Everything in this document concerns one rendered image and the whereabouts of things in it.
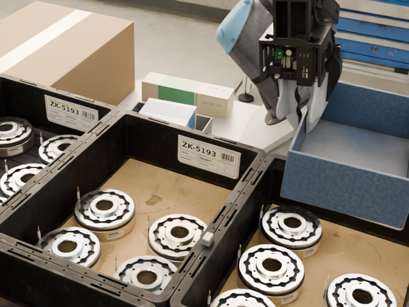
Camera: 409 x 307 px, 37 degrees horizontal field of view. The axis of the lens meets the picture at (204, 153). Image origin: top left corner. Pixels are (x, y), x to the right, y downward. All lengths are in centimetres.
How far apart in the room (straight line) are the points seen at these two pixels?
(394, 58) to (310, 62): 221
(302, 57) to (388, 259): 48
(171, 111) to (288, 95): 69
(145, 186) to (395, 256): 46
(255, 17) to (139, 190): 42
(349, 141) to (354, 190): 16
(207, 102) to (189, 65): 182
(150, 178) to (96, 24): 58
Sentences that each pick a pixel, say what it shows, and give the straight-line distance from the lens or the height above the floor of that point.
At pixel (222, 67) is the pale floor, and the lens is 341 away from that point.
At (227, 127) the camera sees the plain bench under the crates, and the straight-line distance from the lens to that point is 158.
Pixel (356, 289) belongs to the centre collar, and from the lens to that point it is 96.
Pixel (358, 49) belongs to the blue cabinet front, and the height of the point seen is 37.
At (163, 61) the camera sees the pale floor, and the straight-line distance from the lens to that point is 346.
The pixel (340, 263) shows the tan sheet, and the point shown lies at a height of 83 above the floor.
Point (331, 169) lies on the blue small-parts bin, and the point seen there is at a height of 113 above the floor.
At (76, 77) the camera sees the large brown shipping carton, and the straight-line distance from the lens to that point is 144.
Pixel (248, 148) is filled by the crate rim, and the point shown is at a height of 93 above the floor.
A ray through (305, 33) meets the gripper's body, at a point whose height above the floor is 127.
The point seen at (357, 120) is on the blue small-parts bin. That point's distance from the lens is 92.
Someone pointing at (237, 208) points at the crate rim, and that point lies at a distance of 96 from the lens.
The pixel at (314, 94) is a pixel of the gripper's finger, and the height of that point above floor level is 118.
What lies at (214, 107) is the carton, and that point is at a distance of 160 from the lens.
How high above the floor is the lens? 154
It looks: 35 degrees down
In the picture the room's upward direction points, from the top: 3 degrees clockwise
